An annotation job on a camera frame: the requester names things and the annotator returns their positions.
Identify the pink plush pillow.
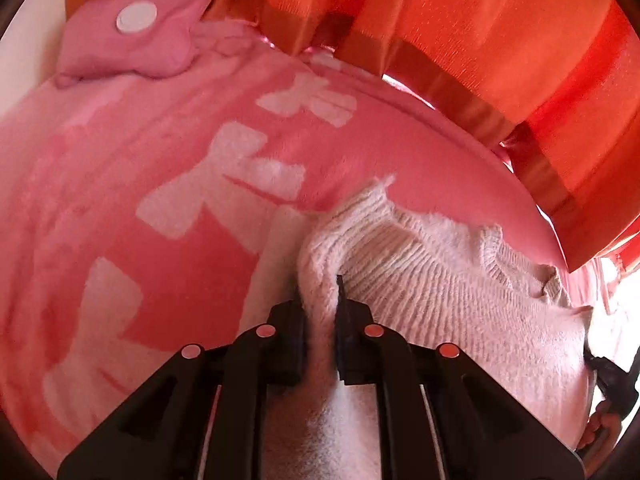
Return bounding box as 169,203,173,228
54,0,219,89

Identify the orange curtain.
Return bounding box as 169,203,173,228
65,0,640,273

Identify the pink blanket with white bows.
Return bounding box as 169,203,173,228
0,19,571,479

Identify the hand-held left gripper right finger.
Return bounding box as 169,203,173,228
335,274,587,480

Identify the person's right hand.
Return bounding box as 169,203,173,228
576,400,625,461

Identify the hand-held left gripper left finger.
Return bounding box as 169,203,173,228
56,296,310,480

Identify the white knitted sweater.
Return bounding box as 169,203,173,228
260,176,596,480

